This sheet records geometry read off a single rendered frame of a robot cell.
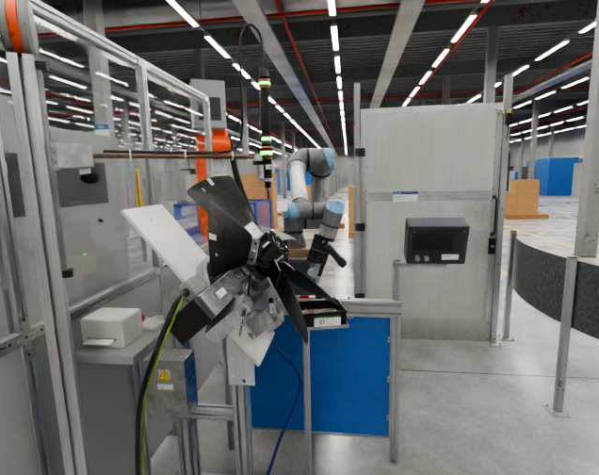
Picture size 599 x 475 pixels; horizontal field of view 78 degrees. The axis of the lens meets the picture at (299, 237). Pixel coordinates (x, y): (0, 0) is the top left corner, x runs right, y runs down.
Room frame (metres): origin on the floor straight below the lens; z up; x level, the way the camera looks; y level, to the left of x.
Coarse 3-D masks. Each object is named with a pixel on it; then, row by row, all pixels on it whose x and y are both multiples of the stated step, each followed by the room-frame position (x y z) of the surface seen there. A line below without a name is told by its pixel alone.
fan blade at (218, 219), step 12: (216, 204) 1.10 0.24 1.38; (216, 216) 1.07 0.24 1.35; (228, 216) 1.12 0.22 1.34; (216, 228) 1.05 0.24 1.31; (228, 228) 1.10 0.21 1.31; (240, 228) 1.17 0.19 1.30; (216, 240) 1.04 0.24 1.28; (228, 240) 1.09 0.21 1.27; (240, 240) 1.15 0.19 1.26; (228, 252) 1.09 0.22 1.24; (240, 252) 1.16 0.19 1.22; (216, 264) 1.02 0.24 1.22; (228, 264) 1.09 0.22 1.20; (240, 264) 1.17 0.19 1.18; (216, 276) 1.01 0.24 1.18
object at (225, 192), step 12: (204, 180) 1.37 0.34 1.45; (216, 180) 1.41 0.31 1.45; (228, 180) 1.44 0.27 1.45; (192, 192) 1.31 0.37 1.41; (216, 192) 1.37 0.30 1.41; (228, 192) 1.39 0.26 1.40; (240, 192) 1.43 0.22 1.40; (204, 204) 1.32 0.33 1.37; (228, 204) 1.36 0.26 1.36; (240, 204) 1.39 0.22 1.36; (240, 216) 1.36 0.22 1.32
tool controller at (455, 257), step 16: (416, 224) 1.64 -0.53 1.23; (432, 224) 1.63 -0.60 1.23; (448, 224) 1.62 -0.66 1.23; (464, 224) 1.61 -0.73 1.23; (416, 240) 1.63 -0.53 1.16; (432, 240) 1.63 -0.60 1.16; (448, 240) 1.62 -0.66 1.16; (464, 240) 1.61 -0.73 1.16; (416, 256) 1.64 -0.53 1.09; (432, 256) 1.65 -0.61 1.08; (448, 256) 1.64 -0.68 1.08; (464, 256) 1.63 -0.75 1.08
